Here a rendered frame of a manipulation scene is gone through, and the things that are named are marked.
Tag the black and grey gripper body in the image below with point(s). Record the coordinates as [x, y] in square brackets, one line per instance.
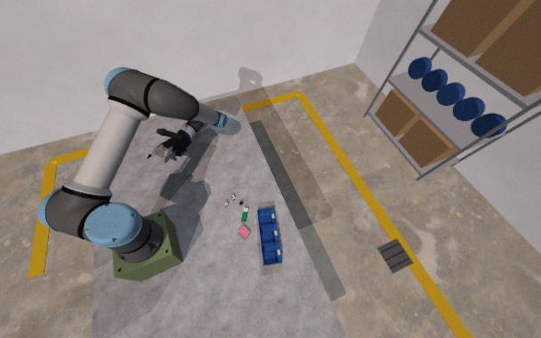
[181, 147]

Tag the pink square pad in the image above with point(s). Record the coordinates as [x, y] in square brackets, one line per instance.
[244, 231]

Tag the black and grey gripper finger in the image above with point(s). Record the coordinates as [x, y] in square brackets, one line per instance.
[171, 152]
[159, 151]

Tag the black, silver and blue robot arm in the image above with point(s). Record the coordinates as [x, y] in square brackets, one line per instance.
[78, 207]

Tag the blue rack of bins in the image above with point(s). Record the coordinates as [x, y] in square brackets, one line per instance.
[269, 233]

